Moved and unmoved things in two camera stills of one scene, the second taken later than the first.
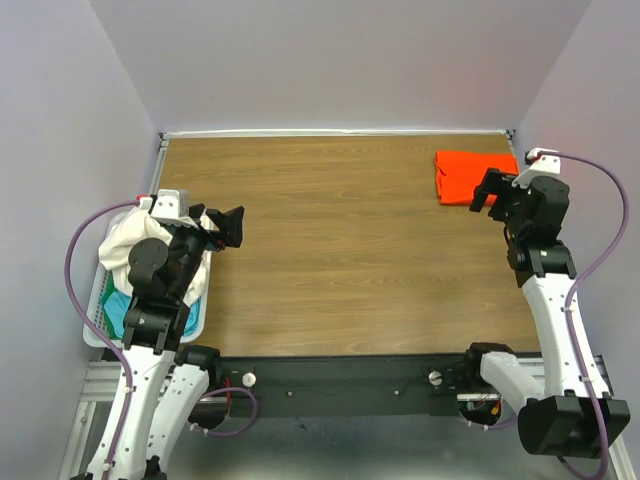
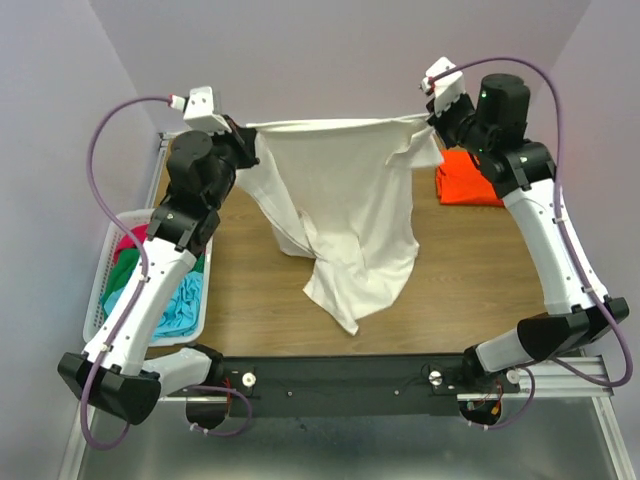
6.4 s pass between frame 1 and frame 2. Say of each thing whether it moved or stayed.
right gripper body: moved
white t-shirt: moved
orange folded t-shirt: stayed
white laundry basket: stayed
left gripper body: moved
